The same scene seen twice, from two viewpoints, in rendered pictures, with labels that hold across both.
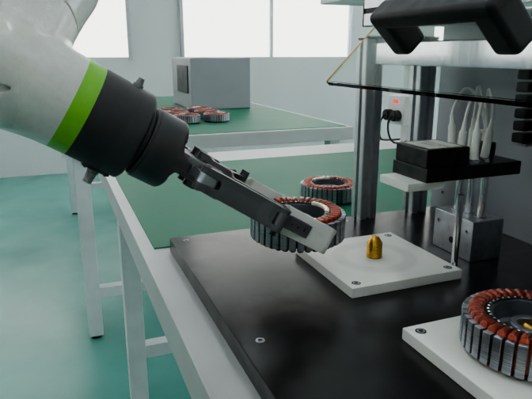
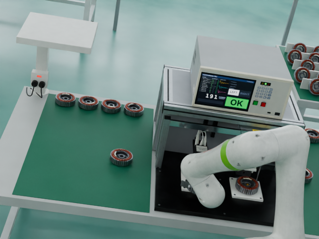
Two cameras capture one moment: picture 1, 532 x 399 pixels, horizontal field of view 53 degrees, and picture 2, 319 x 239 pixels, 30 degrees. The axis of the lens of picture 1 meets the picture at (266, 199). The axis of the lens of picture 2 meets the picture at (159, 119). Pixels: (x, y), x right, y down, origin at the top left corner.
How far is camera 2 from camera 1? 2.60 m
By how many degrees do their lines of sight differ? 68
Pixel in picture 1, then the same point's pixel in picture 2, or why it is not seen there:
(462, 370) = (248, 197)
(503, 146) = (188, 132)
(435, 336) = (237, 194)
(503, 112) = not seen: hidden behind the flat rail
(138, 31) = not seen: outside the picture
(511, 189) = (190, 142)
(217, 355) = (218, 221)
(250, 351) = (228, 216)
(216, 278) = (191, 208)
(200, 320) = (202, 218)
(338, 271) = not seen: hidden behind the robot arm
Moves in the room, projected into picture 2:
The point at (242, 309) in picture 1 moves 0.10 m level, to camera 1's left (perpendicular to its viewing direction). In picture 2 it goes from (210, 210) to (203, 223)
